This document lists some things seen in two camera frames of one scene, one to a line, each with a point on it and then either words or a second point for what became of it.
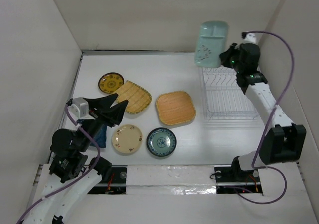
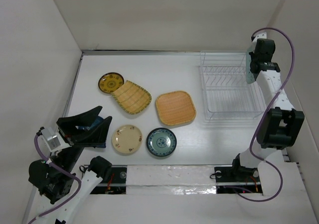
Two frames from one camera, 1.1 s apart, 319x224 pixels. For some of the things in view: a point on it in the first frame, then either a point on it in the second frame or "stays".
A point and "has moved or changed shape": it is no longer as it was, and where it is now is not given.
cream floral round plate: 126,139 stays
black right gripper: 225,56 to 252,55
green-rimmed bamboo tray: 138,98 stays
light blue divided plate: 212,37 has moved or changed shape
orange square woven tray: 175,107 stays
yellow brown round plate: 109,82 stays
